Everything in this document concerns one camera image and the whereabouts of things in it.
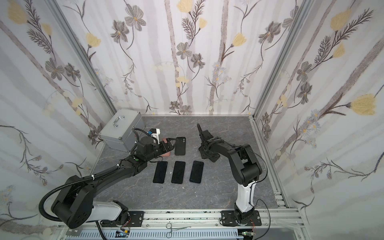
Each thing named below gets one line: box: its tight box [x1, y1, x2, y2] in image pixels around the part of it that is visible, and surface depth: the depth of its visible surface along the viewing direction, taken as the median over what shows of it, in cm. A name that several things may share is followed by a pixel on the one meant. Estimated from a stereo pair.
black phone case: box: [174, 137, 186, 156], surface depth 102 cm
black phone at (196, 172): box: [189, 160, 204, 184], surface depth 92 cm
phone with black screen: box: [153, 161, 168, 184], surface depth 91 cm
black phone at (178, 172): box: [171, 161, 186, 184], surface depth 92 cm
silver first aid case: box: [98, 109, 146, 152], surface depth 95 cm
